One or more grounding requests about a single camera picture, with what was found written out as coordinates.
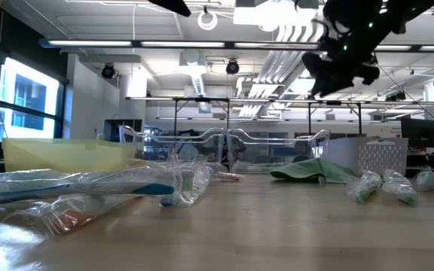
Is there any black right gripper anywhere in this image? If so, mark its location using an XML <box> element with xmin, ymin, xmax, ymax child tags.
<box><xmin>302</xmin><ymin>50</ymin><xmax>381</xmax><ymax>98</ymax></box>

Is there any white cable coil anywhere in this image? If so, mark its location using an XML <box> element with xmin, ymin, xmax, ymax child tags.
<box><xmin>197</xmin><ymin>5</ymin><xmax>219</xmax><ymax>32</ymax></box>

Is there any black background workstation frame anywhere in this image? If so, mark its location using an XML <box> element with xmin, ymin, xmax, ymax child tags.
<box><xmin>125</xmin><ymin>96</ymin><xmax>425</xmax><ymax>137</ymax></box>

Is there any black computer monitor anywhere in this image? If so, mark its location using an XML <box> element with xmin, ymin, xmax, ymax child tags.
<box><xmin>400</xmin><ymin>117</ymin><xmax>434</xmax><ymax>149</ymax></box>

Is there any overhead LED light bar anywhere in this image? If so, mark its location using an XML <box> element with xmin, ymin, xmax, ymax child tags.
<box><xmin>38</xmin><ymin>38</ymin><xmax>434</xmax><ymax>53</ymax></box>

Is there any white perforated plastic basket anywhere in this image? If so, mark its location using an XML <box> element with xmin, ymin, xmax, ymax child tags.
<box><xmin>324</xmin><ymin>136</ymin><xmax>410</xmax><ymax>177</ymax></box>

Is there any clear plastic bin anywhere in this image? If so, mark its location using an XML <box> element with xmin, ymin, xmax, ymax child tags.
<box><xmin>225</xmin><ymin>127</ymin><xmax>332</xmax><ymax>175</ymax></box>
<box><xmin>120</xmin><ymin>125</ymin><xmax>226</xmax><ymax>163</ymax></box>

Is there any green cloth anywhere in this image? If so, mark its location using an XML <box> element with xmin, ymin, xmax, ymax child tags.
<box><xmin>269</xmin><ymin>157</ymin><xmax>357</xmax><ymax>185</ymax></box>

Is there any black ceiling camera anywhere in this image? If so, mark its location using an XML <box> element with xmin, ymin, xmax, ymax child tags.
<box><xmin>225</xmin><ymin>59</ymin><xmax>240</xmax><ymax>75</ymax></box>
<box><xmin>100</xmin><ymin>62</ymin><xmax>117</xmax><ymax>80</ymax></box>

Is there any orange toothbrush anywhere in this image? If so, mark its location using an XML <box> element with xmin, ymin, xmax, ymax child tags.
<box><xmin>212</xmin><ymin>171</ymin><xmax>242</xmax><ymax>182</ymax></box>
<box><xmin>1</xmin><ymin>193</ymin><xmax>137</xmax><ymax>237</ymax></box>

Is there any yellow plastic bin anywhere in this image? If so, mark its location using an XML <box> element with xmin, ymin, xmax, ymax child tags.
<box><xmin>2</xmin><ymin>137</ymin><xmax>138</xmax><ymax>173</ymax></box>

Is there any black wall display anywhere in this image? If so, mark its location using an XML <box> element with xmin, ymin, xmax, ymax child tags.
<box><xmin>103</xmin><ymin>118</ymin><xmax>144</xmax><ymax>143</ymax></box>

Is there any window with dark frame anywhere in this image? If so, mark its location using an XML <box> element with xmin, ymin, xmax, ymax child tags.
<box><xmin>0</xmin><ymin>56</ymin><xmax>67</xmax><ymax>142</ymax></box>

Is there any wrapped blue toothbrush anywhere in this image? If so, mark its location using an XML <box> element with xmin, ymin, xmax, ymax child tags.
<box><xmin>159</xmin><ymin>154</ymin><xmax>213</xmax><ymax>208</ymax></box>
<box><xmin>0</xmin><ymin>167</ymin><xmax>176</xmax><ymax>209</ymax></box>

